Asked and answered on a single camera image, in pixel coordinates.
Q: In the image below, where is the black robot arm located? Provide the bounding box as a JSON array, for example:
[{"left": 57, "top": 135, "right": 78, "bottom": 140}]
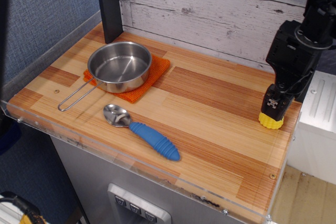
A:
[{"left": 261, "top": 0, "right": 335, "bottom": 121}]

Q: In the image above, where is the dark right vertical post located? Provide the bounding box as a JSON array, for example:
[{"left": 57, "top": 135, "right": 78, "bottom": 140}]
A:
[{"left": 295, "top": 46, "right": 335, "bottom": 103}]

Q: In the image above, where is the stainless steel pot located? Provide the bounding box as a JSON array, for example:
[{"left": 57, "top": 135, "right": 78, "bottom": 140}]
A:
[{"left": 58, "top": 41, "right": 152, "bottom": 112}]

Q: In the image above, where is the yellow plastic corn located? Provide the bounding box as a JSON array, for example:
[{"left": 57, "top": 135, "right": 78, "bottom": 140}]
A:
[{"left": 258, "top": 112, "right": 284, "bottom": 130}]

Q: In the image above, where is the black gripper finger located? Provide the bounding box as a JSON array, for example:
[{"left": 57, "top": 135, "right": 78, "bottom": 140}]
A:
[
  {"left": 295, "top": 70, "right": 314, "bottom": 102},
  {"left": 261, "top": 84, "right": 293, "bottom": 120}
]

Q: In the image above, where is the yellow black object bottom left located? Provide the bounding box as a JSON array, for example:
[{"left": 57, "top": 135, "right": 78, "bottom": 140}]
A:
[{"left": 1, "top": 191, "right": 47, "bottom": 224}]

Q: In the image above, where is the silver button control panel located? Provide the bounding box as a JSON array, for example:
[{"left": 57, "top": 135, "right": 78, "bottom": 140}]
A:
[{"left": 107, "top": 183, "right": 172, "bottom": 223}]

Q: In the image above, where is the clear acrylic table guard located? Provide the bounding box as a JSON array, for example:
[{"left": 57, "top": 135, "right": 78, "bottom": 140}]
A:
[{"left": 5, "top": 25, "right": 301, "bottom": 223}]

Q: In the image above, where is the blue handled metal spoon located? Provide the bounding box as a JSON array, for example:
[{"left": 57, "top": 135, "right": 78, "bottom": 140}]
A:
[{"left": 103, "top": 104, "right": 181, "bottom": 161}]

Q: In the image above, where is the white aluminium side block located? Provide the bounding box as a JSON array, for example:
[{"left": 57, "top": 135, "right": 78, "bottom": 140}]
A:
[{"left": 300, "top": 71, "right": 335, "bottom": 133}]

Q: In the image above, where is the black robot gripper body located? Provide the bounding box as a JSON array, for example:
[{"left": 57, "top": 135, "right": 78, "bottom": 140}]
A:
[{"left": 266, "top": 20, "right": 322, "bottom": 95}]

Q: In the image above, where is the orange knitted cloth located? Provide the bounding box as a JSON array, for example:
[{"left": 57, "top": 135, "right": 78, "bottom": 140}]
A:
[{"left": 98, "top": 55, "right": 170, "bottom": 103}]

